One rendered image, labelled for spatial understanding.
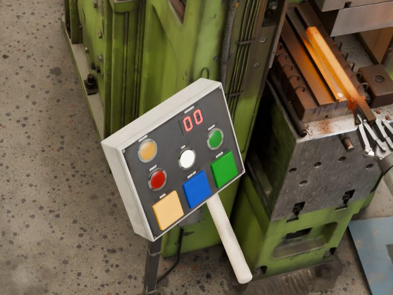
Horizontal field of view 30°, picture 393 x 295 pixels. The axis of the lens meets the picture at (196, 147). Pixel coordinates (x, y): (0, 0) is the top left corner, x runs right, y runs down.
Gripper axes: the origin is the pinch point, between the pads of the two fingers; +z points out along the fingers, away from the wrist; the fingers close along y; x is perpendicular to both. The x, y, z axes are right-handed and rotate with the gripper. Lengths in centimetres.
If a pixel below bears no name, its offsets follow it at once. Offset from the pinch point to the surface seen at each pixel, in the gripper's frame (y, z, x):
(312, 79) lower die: -6.0, 19.3, -5.1
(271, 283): -7, 1, -103
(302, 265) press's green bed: 7, 4, -100
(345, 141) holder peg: 0.3, 2.3, -15.8
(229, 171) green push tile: -42.6, -6.6, -3.9
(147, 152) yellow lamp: -66, -7, 12
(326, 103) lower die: -5.7, 9.6, -5.2
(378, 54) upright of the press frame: 22.8, 27.6, -9.5
